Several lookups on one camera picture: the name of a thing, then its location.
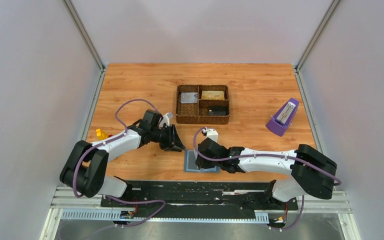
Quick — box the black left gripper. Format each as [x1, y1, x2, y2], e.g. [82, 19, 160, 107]
[150, 124, 186, 152]

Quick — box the teal leather card holder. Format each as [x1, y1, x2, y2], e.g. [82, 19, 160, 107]
[183, 150, 221, 174]

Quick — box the black VIP card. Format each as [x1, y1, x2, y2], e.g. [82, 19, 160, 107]
[207, 106, 229, 116]

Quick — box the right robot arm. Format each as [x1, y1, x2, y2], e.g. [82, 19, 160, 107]
[193, 137, 342, 209]

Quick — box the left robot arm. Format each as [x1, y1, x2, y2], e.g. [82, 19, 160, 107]
[59, 109, 186, 207]

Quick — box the silver card in basket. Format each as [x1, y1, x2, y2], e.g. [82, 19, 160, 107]
[180, 92, 199, 104]

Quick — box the gold card in basket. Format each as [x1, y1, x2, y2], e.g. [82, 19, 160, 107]
[200, 90, 226, 101]

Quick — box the brown woven divided basket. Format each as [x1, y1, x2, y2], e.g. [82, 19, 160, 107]
[175, 84, 231, 125]

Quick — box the purple metronome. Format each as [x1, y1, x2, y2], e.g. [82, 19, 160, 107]
[265, 98, 300, 137]

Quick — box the yellow toy block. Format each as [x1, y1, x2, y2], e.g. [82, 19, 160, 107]
[95, 128, 109, 141]

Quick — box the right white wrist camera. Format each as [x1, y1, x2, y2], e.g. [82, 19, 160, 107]
[201, 128, 219, 143]

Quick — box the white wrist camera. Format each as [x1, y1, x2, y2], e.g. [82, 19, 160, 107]
[158, 112, 174, 128]
[201, 128, 219, 143]

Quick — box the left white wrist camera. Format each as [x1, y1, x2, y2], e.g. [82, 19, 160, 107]
[158, 112, 174, 128]

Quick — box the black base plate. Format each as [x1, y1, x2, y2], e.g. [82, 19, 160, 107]
[99, 179, 300, 220]

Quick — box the white slotted cable duct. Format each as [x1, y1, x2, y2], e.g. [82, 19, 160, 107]
[60, 208, 270, 224]

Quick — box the aluminium frame rail left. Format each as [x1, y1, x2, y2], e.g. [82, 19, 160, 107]
[39, 0, 107, 240]

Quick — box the aluminium frame rail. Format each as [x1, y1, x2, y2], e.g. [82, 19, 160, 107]
[39, 0, 107, 240]
[294, 0, 361, 240]

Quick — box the aluminium frame rail right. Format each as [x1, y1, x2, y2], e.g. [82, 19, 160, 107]
[294, 0, 361, 240]

